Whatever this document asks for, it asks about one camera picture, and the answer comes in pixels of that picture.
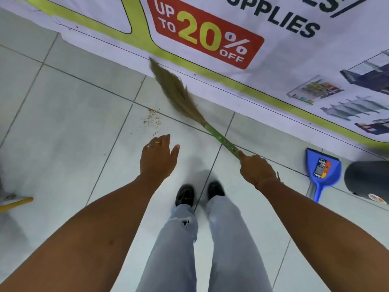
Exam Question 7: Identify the person's right hand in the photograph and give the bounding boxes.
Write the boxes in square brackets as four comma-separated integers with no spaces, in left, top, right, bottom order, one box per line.
[237,150,279,191]

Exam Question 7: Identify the person's right forearm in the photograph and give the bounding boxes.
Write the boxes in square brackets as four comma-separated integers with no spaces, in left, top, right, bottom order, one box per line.
[256,178,389,292]

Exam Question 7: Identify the blue plastic dustpan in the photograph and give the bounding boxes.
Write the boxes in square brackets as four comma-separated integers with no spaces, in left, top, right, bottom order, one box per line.
[305,148,342,203]

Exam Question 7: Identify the black left shoe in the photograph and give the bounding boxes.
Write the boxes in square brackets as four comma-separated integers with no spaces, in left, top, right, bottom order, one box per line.
[175,184,195,208]

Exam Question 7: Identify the pile of brown crumbs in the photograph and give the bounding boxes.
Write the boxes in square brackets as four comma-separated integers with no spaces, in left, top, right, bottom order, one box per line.
[143,108,161,129]

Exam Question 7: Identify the person's left hand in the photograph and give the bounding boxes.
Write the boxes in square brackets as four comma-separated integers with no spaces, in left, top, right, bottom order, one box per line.
[139,134,180,183]

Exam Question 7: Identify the black right shoe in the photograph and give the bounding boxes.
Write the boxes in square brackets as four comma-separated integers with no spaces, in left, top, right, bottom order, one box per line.
[207,180,225,202]

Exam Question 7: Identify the person's left forearm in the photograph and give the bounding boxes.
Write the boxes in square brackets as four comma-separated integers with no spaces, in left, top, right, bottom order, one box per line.
[0,174,160,292]

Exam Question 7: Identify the grass broom with green handle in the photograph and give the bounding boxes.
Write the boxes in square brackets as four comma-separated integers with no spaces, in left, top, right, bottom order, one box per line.
[149,57,244,162]

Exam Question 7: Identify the black round bin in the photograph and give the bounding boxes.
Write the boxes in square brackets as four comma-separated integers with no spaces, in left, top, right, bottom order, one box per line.
[344,161,389,206]

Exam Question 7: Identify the yellow stick handle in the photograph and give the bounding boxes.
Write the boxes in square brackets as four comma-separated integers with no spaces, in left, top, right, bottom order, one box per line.
[0,196,34,214]

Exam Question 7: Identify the black shoe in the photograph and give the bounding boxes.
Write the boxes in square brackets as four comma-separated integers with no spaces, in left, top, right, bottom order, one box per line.
[207,180,225,202]
[175,184,195,208]

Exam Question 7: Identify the white printed banner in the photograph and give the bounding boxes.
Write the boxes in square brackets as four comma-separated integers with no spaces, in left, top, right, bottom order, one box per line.
[0,0,389,153]

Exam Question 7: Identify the light blue jeans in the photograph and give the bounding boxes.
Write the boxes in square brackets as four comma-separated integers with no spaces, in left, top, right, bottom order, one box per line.
[135,194,273,292]

